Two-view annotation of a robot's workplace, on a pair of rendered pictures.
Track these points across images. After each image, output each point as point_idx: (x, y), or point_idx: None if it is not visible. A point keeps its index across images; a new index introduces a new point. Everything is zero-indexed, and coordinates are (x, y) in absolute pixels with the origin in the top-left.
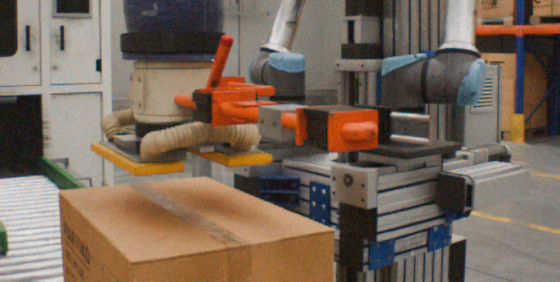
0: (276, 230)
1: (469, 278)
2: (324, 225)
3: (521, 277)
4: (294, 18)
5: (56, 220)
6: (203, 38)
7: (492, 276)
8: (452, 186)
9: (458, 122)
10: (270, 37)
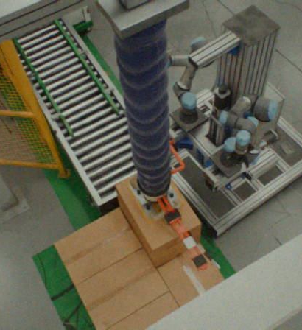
0: (185, 225)
1: (281, 68)
2: (198, 220)
3: None
4: (193, 75)
5: (82, 95)
6: (164, 191)
7: (294, 66)
8: (245, 172)
9: None
10: (182, 81)
